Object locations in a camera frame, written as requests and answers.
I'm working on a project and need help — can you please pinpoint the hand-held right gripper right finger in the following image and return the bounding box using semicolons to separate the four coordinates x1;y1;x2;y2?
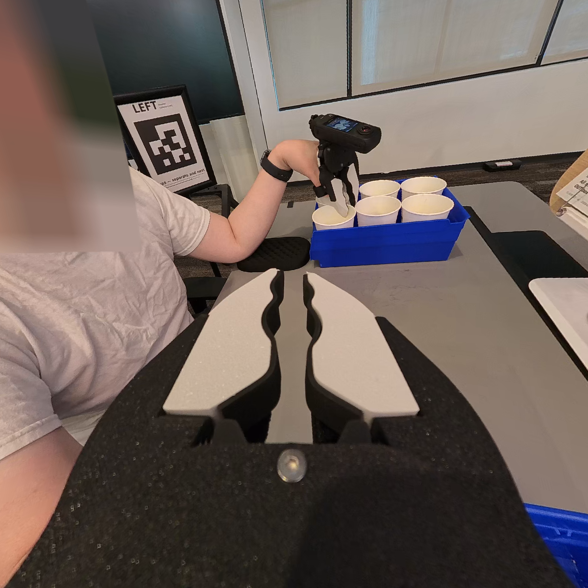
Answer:
303;271;421;446

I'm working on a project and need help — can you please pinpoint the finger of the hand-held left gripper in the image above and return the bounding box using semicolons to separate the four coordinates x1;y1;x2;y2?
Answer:
339;168;362;211
316;183;341;220

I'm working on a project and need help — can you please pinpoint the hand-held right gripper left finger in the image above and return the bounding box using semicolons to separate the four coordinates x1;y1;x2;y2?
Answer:
164;269;285;446

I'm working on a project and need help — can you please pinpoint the blue plastic bin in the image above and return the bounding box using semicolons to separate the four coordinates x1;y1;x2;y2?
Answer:
524;503;588;588
310;189;470;268

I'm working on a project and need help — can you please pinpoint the person's right forearm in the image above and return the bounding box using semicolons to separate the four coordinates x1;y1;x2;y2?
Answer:
0;428;85;581

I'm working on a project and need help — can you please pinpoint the person's left hand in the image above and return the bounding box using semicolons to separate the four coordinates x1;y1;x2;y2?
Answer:
276;140;323;189

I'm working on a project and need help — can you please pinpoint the black wristband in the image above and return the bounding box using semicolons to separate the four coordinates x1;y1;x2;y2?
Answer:
260;150;295;183

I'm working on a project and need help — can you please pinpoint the black textured pad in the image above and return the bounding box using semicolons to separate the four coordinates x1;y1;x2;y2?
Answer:
237;236;311;273

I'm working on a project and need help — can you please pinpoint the black framed marker sign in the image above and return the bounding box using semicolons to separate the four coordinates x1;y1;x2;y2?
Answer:
115;86;218;195

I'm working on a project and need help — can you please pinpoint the white board stand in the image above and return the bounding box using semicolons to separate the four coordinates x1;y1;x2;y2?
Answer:
529;278;588;368

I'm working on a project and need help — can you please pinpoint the large dark wall screen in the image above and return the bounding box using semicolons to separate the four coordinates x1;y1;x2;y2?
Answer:
88;0;246;125

